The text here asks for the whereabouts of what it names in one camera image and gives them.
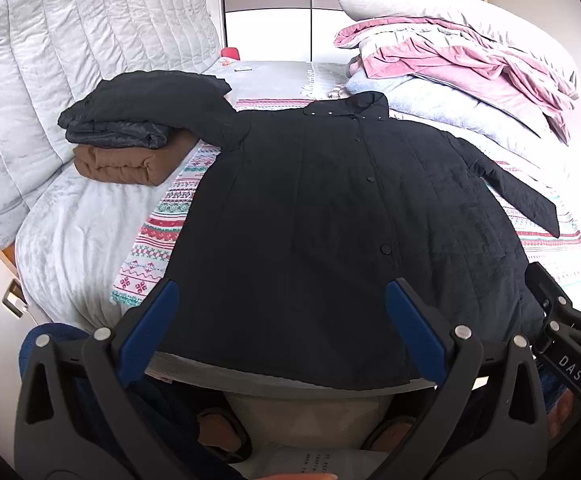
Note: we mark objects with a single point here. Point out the folded black puffer jacket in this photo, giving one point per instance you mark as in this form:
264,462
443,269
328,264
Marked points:
140,105

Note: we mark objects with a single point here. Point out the small red object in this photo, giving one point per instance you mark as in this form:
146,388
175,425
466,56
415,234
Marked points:
230,52

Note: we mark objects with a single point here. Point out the light blue blanket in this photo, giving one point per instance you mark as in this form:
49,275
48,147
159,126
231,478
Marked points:
430,105

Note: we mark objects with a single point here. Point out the person's right foot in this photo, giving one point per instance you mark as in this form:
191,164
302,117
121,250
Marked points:
390,432

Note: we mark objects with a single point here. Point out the folded brown garment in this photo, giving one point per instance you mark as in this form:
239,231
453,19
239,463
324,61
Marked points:
125,162

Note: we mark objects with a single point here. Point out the person's right hand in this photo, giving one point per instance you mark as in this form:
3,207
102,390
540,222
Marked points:
562,412

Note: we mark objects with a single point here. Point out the pink velvet blanket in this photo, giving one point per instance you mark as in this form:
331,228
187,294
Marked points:
445,65

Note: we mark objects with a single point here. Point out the striped fringed cloth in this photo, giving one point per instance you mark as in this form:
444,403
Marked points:
339,92

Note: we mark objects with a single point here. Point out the person's left foot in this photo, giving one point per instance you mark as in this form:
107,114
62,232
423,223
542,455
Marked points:
225,432

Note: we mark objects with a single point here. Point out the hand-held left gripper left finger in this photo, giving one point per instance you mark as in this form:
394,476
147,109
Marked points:
146,324

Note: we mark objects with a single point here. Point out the person's foot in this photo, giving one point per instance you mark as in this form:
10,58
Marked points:
390,432
225,432

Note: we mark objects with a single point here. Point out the grey duvet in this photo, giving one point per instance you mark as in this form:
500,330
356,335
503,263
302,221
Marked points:
470,15

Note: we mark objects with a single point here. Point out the printed white paper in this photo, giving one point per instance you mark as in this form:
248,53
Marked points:
320,460

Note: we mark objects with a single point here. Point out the white patterned blanket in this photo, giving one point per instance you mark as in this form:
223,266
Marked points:
165,220

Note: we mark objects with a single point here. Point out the light grey bedspread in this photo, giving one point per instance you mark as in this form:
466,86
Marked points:
75,240

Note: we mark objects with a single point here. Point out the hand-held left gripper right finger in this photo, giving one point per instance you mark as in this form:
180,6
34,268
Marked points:
416,331

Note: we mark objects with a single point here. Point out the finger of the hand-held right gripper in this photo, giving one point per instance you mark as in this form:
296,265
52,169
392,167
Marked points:
545,285

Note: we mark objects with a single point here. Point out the white and grey wardrobe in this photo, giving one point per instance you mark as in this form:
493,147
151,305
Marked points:
290,10

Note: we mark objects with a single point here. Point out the black quilted coat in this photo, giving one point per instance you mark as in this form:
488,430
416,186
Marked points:
330,220

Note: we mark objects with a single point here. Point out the person's blue trousers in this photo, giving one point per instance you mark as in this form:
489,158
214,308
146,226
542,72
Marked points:
65,332

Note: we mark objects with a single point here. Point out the grey quilted headboard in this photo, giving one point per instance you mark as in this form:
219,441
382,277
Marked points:
60,70

